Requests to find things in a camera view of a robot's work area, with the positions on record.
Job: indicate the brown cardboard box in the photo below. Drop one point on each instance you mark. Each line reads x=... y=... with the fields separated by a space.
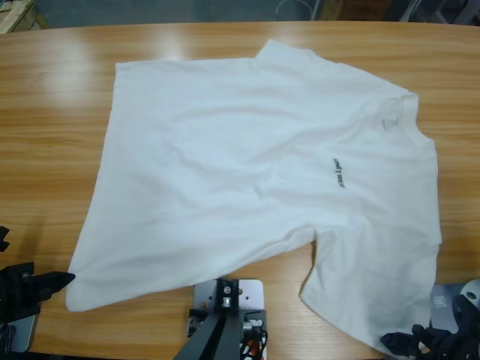
x=363 y=9

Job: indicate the black clamp block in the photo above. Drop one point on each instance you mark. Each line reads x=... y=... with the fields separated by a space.
x=255 y=323

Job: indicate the yellow box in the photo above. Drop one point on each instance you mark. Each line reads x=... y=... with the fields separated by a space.
x=333 y=9

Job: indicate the white mount plate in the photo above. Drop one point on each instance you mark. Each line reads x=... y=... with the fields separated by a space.
x=251 y=294

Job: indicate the cardboard boxes stack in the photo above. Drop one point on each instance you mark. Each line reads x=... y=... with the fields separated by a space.
x=18 y=15

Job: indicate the grey metal frame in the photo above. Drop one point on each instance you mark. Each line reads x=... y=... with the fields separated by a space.
x=461 y=11

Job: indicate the white t-shirt with small print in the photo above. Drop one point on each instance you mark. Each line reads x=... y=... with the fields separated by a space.
x=225 y=168

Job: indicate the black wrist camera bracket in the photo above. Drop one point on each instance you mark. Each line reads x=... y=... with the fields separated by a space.
x=467 y=315
x=4 y=238

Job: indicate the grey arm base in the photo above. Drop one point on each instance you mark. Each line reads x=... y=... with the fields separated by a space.
x=22 y=333
x=471 y=288

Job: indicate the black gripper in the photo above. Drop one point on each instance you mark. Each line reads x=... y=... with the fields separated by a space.
x=18 y=292
x=446 y=347

